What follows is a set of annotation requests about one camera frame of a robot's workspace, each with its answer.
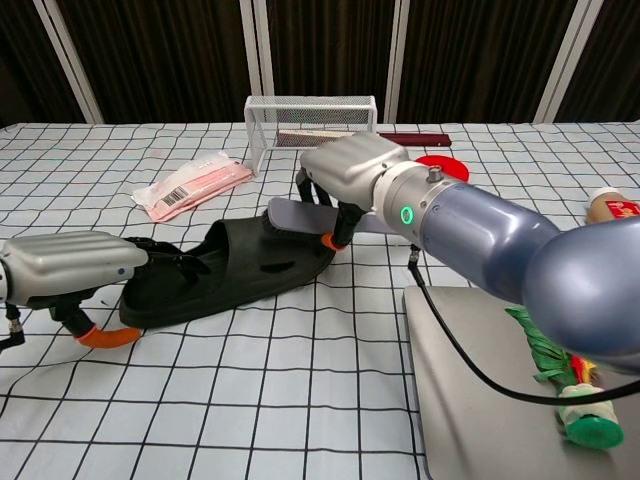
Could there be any black rubber slipper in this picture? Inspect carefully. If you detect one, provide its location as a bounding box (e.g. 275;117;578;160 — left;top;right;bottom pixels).
119;209;337;331

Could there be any pink white plastic packet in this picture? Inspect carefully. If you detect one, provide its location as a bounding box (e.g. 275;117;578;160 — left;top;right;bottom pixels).
132;153;254;222

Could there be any dark red folded fan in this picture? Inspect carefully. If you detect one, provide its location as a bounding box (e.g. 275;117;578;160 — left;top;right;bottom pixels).
277;128;453;149

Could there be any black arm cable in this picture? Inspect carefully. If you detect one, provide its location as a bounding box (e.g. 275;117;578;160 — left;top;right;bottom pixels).
0;303;27;354
408;247;640;406

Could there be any white black checked tablecloth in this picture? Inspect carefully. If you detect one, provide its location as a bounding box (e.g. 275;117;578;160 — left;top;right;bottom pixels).
0;119;640;480

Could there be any brown drink bottle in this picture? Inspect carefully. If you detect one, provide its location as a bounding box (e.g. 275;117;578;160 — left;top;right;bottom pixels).
584;187;640;225

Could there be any white metal frame post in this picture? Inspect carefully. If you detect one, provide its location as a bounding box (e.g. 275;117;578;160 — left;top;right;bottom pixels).
32;0;104;124
382;0;404;124
238;0;266;99
532;0;599;124

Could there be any red plastic disc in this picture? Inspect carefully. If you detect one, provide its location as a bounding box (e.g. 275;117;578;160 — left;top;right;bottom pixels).
414;153;470;184

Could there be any grey flat tray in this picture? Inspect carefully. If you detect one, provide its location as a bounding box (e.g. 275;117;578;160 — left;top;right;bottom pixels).
402;284;640;480

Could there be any colourful feather shuttlecock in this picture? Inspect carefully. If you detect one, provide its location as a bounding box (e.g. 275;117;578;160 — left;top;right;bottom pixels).
504;305;626;449

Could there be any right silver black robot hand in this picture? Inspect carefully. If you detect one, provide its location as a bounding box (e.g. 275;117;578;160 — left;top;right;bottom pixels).
297;132;411;251

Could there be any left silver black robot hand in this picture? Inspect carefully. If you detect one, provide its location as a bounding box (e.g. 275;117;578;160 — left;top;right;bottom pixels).
0;230;211;349

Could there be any white wire mesh rack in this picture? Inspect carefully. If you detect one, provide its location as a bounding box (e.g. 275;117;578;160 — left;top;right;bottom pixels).
243;95;377;177

